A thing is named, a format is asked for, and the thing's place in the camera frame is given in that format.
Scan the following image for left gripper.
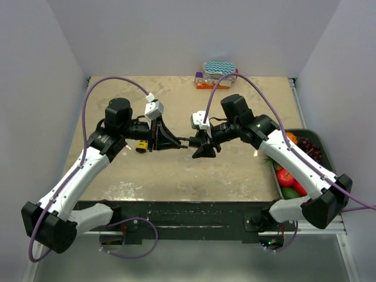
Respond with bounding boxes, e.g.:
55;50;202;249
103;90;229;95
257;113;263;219
122;114;182;152

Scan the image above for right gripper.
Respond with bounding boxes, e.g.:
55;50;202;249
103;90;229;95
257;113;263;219
191;119;240;157

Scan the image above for yellow padlock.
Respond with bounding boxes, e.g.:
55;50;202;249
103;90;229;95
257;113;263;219
135;140;148;153

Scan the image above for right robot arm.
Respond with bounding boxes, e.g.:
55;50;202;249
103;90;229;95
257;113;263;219
189;94;353;231

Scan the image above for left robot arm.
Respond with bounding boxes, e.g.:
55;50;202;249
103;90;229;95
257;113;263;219
21;98;182;254

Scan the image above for green plastic leaves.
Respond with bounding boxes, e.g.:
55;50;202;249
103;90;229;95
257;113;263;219
264;157;278;170

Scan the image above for orange box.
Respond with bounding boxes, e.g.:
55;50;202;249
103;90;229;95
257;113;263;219
194;72;233;89

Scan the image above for blue zigzag sponge pack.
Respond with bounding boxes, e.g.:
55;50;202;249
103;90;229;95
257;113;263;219
203;61;237;79

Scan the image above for red apple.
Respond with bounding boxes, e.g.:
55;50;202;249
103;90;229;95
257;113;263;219
293;180;307;197
276;169;295;187

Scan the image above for orange spiky fruit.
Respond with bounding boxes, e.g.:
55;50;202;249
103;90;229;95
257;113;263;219
286;132;298;145

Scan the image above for green mango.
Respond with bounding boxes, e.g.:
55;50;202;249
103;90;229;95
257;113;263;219
281;187;300;200

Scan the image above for dark grapes bunch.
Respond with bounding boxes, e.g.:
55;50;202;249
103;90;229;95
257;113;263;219
297;138;322;164

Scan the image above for grey fruit tray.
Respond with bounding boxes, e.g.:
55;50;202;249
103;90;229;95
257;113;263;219
261;129;337;200

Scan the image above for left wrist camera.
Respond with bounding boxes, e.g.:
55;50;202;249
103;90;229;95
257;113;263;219
144;93;164;121

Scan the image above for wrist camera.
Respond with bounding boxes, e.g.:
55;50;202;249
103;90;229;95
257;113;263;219
190;110;212;137
144;93;164;121

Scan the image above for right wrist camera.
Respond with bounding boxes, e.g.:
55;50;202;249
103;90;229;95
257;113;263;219
190;110;212;137

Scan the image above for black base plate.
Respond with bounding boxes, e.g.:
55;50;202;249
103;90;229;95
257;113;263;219
93;201;295;247

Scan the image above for aluminium rail frame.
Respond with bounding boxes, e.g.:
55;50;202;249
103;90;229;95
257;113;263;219
21;75;360;282

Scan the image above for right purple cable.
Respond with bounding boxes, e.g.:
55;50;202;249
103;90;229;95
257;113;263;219
203;73;376;253

